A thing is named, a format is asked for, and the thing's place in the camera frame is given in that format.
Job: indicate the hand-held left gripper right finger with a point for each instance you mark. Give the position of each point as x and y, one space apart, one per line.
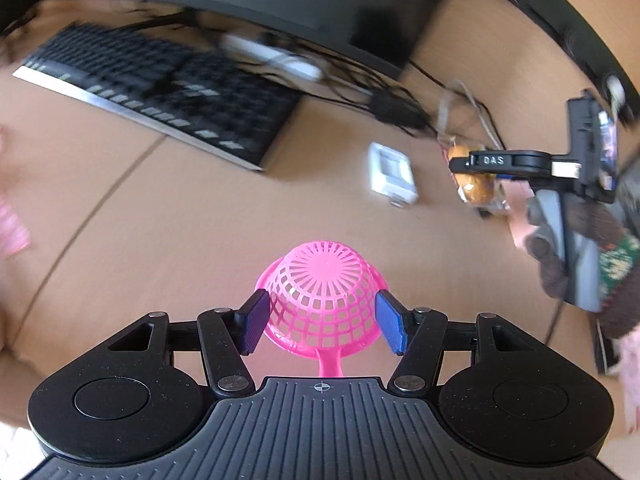
390 325

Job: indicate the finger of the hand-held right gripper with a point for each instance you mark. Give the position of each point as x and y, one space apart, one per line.
461 165

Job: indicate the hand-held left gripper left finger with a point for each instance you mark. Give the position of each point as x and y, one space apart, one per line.
255 322

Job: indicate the bread packet with yellow label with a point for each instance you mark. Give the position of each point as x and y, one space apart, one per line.
472 187

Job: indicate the pink plastic strainer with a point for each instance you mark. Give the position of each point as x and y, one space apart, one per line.
325 270

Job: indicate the person's right forearm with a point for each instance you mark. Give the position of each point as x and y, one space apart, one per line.
620 260

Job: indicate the person's right hand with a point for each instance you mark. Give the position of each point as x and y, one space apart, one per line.
547 260

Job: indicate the white battery charger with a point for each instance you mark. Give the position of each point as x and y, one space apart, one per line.
390 170

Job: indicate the black power adapter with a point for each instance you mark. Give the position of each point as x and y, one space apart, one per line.
395 107

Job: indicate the white power strip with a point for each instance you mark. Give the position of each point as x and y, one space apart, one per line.
280 57

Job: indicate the computer monitor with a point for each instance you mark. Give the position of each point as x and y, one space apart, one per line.
300 0

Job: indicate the pink cloth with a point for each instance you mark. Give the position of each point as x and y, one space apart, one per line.
10 230

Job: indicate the black keyboard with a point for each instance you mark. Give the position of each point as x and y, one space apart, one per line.
150 80

